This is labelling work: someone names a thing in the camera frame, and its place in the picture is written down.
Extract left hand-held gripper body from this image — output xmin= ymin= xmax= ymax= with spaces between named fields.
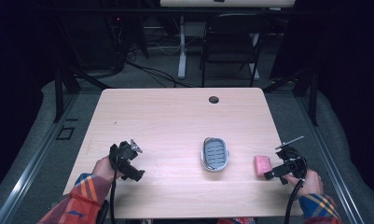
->
xmin=108 ymin=138 xmax=144 ymax=175

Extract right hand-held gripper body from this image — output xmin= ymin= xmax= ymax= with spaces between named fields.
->
xmin=274 ymin=135 xmax=308 ymax=179

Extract pink soap bar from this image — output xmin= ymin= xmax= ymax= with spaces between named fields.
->
xmin=254 ymin=155 xmax=272 ymax=178

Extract gray soap dish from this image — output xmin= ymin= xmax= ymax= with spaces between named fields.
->
xmin=201 ymin=136 xmax=230 ymax=173

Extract person's left hand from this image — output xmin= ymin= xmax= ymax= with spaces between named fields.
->
xmin=91 ymin=155 xmax=124 ymax=185

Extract person's right hand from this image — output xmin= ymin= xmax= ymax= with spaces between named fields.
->
xmin=283 ymin=169 xmax=326 ymax=199

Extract black chair armrest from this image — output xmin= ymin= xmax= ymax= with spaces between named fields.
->
xmin=95 ymin=200 xmax=111 ymax=224

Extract person's red plaid clothing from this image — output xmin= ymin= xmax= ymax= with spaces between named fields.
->
xmin=216 ymin=217 xmax=257 ymax=224

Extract black metal stand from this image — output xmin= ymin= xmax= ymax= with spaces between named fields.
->
xmin=52 ymin=63 xmax=112 ymax=123
xmin=262 ymin=64 xmax=319 ymax=127

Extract black folding chair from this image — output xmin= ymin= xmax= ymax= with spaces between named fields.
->
xmin=201 ymin=12 xmax=271 ymax=89

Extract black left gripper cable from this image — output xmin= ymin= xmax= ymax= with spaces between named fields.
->
xmin=108 ymin=151 xmax=121 ymax=224

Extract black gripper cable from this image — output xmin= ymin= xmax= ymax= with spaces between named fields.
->
xmin=283 ymin=155 xmax=309 ymax=224
xmin=108 ymin=151 xmax=121 ymax=224

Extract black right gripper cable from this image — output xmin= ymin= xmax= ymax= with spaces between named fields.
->
xmin=283 ymin=155 xmax=309 ymax=224

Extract metal floor rail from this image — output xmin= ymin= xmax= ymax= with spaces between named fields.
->
xmin=295 ymin=92 xmax=367 ymax=224
xmin=0 ymin=92 xmax=80 ymax=224

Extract black floor cables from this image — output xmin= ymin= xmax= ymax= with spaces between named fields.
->
xmin=125 ymin=40 xmax=197 ymax=89

